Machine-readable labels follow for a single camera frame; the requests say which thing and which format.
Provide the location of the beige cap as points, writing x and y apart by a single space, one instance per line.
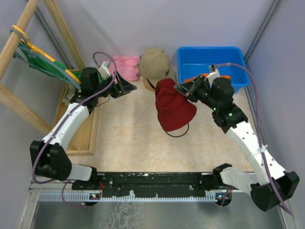
154 65

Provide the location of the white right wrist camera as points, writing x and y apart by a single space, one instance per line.
214 73

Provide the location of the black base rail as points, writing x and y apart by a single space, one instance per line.
156 187

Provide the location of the wooden hat stand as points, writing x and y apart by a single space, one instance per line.
146 85

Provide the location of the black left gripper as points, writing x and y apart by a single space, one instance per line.
122 88

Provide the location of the beige crumpled cloth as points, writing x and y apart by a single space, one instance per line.
68 93

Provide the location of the green cloth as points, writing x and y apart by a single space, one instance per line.
47 66

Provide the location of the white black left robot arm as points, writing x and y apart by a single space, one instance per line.
48 156

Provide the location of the dark red cap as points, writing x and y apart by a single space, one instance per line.
174 111

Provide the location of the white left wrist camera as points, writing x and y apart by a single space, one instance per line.
104 70

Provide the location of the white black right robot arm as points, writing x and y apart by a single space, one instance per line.
271 184

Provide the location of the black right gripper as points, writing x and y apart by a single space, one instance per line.
188 89

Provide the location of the wooden rack frame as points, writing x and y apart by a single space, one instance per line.
37 90

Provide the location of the wooden tray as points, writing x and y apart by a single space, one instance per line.
84 140

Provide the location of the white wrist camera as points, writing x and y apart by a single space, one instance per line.
104 70
214 73

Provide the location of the pink cloth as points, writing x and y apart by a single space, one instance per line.
127 67

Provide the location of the yellow hanger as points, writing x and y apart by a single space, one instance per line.
40 52

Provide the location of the blue plastic bin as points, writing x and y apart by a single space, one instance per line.
193 61

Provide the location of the aluminium frame rail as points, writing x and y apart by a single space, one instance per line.
59 191

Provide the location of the blue-grey hanger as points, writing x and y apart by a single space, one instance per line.
47 64

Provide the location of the orange cap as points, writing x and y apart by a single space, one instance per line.
206 75

